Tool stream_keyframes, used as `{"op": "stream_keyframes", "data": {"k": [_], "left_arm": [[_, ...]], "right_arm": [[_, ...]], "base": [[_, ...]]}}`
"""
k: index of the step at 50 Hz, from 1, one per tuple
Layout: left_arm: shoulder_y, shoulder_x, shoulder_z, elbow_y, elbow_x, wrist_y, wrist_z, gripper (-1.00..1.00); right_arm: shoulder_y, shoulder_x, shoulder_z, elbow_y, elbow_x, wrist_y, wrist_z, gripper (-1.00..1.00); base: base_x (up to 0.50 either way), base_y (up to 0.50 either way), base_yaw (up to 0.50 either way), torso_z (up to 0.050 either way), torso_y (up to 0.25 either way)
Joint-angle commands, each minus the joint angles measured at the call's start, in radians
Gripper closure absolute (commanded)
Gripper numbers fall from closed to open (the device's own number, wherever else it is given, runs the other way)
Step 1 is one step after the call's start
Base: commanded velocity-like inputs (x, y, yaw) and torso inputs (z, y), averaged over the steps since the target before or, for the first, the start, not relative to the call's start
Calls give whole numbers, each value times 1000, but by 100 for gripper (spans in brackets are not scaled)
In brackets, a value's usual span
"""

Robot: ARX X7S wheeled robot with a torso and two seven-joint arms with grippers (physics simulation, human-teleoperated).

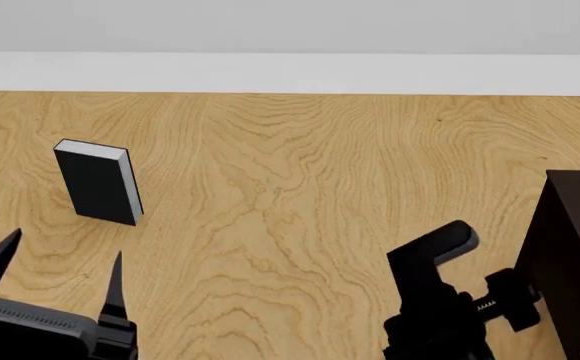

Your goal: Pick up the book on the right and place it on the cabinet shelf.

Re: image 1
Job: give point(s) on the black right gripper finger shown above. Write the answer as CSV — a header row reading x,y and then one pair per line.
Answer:
x,y
427,255
515,296

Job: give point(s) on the dark brown wooden cabinet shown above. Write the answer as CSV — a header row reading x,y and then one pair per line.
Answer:
x,y
567,247

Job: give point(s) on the black book with white pages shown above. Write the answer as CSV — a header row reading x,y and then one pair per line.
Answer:
x,y
97,183

